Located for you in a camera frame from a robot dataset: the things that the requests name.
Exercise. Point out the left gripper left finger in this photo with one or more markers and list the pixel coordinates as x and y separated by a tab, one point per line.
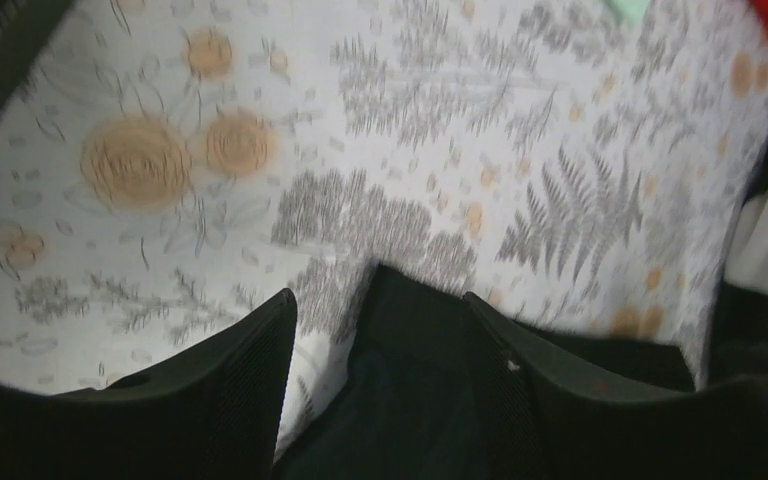
211	411

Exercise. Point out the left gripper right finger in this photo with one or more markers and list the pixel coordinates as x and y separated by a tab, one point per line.
547	413

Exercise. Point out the black garment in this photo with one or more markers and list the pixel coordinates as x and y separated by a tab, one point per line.
408	408

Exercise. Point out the floral patterned table mat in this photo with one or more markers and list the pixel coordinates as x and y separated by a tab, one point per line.
166	166

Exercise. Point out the light green printed cloth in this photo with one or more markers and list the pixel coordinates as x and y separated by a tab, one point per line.
630	12

